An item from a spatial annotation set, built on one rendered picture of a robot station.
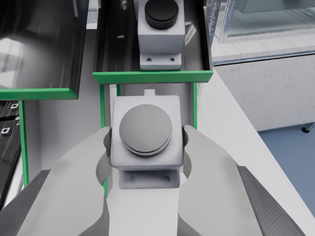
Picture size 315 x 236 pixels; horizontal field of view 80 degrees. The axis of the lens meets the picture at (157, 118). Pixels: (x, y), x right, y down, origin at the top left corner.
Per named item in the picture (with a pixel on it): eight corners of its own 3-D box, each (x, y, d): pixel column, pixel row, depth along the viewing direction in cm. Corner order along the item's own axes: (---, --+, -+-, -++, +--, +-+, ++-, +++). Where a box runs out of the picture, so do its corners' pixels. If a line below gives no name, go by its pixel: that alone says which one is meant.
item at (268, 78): (311, 133, 164) (409, 34, 99) (187, 154, 151) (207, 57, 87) (266, 84, 208) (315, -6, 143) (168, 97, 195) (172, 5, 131)
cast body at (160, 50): (178, 78, 22) (189, 38, 16) (141, 79, 22) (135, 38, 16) (175, 20, 25) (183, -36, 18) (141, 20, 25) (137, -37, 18)
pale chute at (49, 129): (113, 186, 35) (107, 198, 30) (41, 187, 35) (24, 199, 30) (108, 29, 33) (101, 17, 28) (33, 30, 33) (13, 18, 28)
